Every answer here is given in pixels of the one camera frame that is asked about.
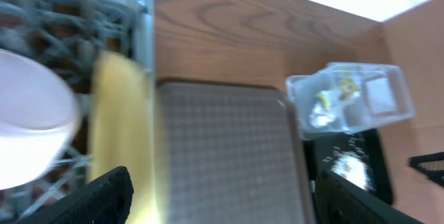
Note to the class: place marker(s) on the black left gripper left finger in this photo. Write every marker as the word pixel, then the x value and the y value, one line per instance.
pixel 105 200

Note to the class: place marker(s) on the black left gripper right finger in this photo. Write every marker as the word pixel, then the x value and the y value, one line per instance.
pixel 340 201

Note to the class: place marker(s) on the black waste tray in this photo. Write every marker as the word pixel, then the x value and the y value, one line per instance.
pixel 316 149

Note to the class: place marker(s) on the grey plastic dish rack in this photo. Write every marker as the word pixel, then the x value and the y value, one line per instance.
pixel 67 36

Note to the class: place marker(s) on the green snack wrapper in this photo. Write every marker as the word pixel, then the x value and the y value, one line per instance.
pixel 343 95

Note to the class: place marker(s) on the white bowl with rice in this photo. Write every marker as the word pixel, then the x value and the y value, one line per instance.
pixel 40 116

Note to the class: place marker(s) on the clear plastic bin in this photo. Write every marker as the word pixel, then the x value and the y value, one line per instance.
pixel 385 97

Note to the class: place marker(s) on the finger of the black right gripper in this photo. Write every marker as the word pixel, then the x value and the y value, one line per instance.
pixel 430 165

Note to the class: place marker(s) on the yellow plate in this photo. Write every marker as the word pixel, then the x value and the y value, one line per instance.
pixel 121 132

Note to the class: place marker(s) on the brown serving tray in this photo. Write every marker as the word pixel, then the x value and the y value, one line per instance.
pixel 234 155

